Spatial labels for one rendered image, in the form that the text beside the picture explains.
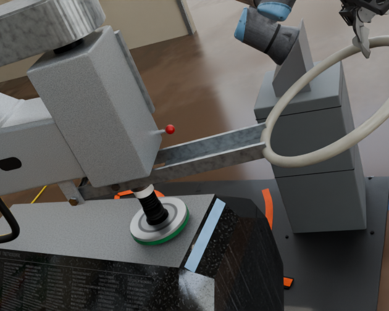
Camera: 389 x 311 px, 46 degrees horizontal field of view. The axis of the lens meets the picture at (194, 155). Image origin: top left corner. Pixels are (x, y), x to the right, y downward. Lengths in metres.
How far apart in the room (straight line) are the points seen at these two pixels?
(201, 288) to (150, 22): 5.55
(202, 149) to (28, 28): 0.63
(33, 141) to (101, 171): 0.22
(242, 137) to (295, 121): 0.81
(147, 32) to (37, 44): 5.61
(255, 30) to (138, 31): 4.81
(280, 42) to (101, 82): 1.13
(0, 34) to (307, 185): 1.69
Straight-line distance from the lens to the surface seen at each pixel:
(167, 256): 1.57
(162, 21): 6.72
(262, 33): 2.20
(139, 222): 1.67
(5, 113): 1.58
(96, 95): 1.29
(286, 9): 1.39
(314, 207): 2.57
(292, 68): 2.20
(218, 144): 1.48
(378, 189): 2.88
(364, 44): 1.38
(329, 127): 2.25
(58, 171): 1.50
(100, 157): 1.40
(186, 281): 1.53
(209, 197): 1.73
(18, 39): 1.30
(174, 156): 1.53
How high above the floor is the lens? 1.88
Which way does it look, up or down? 30 degrees down
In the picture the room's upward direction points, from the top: 23 degrees counter-clockwise
